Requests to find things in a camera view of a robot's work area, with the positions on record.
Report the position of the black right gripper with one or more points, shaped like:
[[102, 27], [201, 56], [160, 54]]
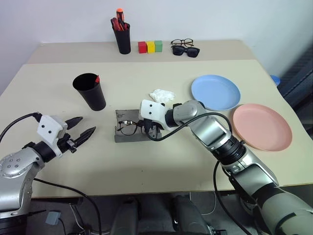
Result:
[[156, 131]]

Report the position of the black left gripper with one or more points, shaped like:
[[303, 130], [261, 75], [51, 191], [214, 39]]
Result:
[[66, 143]]

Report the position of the tortoiseshell eyeglasses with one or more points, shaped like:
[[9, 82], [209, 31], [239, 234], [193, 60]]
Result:
[[132, 123]]

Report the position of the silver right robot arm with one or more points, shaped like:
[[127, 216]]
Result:
[[210, 128]]

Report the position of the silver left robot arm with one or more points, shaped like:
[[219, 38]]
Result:
[[14, 167]]

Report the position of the grey open glasses case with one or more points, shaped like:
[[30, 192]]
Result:
[[127, 138]]

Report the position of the black plastic cup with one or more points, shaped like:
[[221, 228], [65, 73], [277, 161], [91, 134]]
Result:
[[94, 98]]

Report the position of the black tool holder cup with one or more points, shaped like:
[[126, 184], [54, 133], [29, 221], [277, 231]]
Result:
[[123, 41]]

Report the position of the white crumpled tissue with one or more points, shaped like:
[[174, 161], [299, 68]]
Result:
[[162, 95]]

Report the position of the red marker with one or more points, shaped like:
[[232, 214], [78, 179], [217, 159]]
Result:
[[97, 79]]

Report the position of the red wooden block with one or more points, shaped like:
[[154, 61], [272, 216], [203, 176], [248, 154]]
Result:
[[142, 47]]

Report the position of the yellow wooden block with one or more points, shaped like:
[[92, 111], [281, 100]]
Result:
[[150, 47]]

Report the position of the green wooden block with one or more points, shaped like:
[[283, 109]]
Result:
[[158, 46]]

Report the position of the blue plastic plate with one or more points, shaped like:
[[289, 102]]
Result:
[[215, 91]]

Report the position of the black sunglasses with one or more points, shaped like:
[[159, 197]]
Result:
[[178, 50]]

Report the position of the thin framed clear eyeglasses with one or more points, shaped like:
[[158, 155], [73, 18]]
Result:
[[181, 43]]

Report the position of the small grey box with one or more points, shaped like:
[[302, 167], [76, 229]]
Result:
[[53, 218]]

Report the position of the dark rounded shape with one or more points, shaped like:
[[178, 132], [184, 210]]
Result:
[[124, 218]]

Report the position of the pink plastic plate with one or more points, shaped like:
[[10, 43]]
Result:
[[262, 127]]

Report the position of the dark ribbed furniture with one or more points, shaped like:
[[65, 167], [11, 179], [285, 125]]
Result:
[[298, 80]]

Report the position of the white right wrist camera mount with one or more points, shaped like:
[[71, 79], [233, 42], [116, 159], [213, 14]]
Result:
[[151, 110]]

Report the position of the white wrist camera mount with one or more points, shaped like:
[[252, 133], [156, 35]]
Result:
[[49, 128], [151, 110]]

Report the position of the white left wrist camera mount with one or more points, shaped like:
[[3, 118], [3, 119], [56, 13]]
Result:
[[49, 128]]

